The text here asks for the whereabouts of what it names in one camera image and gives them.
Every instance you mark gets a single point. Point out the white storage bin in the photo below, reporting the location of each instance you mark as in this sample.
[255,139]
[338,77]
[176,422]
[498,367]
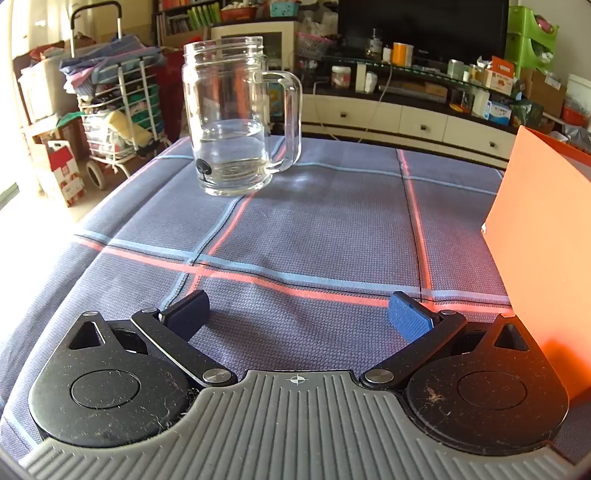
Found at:
[39,90]

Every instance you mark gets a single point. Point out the green plastic drawer unit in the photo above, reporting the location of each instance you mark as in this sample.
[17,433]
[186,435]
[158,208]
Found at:
[531,37]

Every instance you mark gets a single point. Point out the red and white carton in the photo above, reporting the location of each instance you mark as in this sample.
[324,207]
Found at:
[62,173]

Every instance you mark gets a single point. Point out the blue plaid tablecloth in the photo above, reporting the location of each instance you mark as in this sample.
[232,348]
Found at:
[323,230]

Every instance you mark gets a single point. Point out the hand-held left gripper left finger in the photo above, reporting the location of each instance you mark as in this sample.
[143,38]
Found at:
[187,311]

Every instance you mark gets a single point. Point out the blue and white packet box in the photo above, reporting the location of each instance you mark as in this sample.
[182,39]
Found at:
[499,113]

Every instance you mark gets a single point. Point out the cream television cabinet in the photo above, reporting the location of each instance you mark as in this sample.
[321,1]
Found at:
[425,122]

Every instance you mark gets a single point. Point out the cream glass-door cabinet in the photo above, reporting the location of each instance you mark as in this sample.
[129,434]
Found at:
[285,37]

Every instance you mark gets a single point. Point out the orange cardboard box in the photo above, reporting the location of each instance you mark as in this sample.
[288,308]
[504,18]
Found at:
[545,254]

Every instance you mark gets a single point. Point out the black television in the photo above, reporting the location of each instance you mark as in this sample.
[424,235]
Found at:
[438,23]

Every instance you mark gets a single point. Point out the plastic jar with white lid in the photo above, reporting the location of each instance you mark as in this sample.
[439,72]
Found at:
[340,77]

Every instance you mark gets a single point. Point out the orange and white packet box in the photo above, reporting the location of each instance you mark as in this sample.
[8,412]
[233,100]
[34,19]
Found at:
[501,76]

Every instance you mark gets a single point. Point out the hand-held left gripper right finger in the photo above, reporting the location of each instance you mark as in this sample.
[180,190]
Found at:
[408,316]

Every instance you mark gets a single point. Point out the pink plastic basket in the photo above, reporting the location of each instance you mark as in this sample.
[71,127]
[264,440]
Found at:
[314,45]

